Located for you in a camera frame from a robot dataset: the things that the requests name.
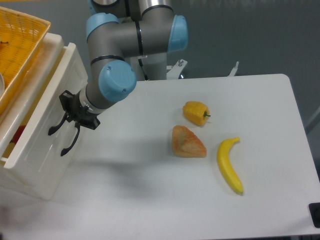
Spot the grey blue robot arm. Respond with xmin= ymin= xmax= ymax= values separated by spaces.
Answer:
xmin=59 ymin=0 xmax=188 ymax=130

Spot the white lower drawer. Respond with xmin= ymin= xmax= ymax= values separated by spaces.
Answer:
xmin=22 ymin=120 xmax=82 ymax=200

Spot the red bell pepper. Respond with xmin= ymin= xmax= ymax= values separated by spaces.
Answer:
xmin=10 ymin=125 xmax=26 ymax=144

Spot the yellow banana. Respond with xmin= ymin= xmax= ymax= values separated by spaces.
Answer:
xmin=216 ymin=137 xmax=244 ymax=195

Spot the yellow woven basket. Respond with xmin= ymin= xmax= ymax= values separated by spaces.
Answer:
xmin=0 ymin=7 xmax=51 ymax=113

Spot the black corner device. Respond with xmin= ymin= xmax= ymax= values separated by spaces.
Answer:
xmin=308 ymin=202 xmax=320 ymax=229

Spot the white drawer cabinet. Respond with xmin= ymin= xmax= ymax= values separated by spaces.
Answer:
xmin=0 ymin=32 xmax=90 ymax=201

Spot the white table bracket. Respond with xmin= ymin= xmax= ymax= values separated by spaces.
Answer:
xmin=228 ymin=61 xmax=240 ymax=77

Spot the yellow bell pepper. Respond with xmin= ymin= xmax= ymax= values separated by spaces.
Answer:
xmin=182 ymin=101 xmax=211 ymax=126

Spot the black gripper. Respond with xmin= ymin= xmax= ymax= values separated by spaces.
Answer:
xmin=59 ymin=90 xmax=101 ymax=130

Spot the toy croissant pastry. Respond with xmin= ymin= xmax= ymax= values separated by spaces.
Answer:
xmin=171 ymin=125 xmax=207 ymax=158

